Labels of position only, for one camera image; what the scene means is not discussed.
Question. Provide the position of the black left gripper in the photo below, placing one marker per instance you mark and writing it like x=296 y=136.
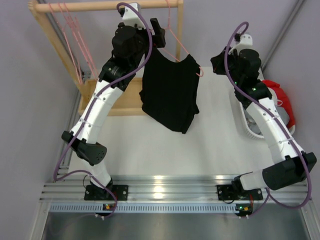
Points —
x=157 y=39

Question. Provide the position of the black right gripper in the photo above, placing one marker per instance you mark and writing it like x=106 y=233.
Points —
x=217 y=62

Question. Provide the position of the red tank top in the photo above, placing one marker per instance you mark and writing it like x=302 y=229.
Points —
x=286 y=101

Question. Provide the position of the pink hanger of grey top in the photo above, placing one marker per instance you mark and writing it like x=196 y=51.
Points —
x=82 y=42

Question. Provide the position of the pink hanger of white top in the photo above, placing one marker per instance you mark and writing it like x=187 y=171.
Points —
x=77 y=42

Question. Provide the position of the white camisole top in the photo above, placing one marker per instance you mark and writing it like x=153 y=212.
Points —
x=275 y=99

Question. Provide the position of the pink hanger of red top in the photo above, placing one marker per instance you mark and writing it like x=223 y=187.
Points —
x=62 y=29

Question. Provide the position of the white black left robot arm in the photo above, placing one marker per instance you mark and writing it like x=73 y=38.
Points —
x=130 y=44

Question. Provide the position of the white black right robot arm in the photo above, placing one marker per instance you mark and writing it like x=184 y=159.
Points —
x=291 y=164

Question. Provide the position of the black tank top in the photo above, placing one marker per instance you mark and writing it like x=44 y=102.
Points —
x=169 y=91

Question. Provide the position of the wooden clothes rack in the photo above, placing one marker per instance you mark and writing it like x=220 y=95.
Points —
x=126 y=105

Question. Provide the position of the white perforated plastic basket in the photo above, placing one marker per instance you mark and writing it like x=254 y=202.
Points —
x=251 y=128

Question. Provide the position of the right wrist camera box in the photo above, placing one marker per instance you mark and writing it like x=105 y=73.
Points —
x=245 y=42

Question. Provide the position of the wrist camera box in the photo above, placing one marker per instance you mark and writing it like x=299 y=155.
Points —
x=129 y=18
x=245 y=42

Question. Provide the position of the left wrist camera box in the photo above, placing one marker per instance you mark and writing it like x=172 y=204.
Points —
x=129 y=18

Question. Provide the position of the aluminium corner post right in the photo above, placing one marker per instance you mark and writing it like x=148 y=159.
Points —
x=285 y=27

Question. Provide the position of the aluminium mounting rail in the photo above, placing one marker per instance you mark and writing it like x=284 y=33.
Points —
x=143 y=188

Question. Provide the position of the slotted cable duct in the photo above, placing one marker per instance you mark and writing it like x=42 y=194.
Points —
x=215 y=208

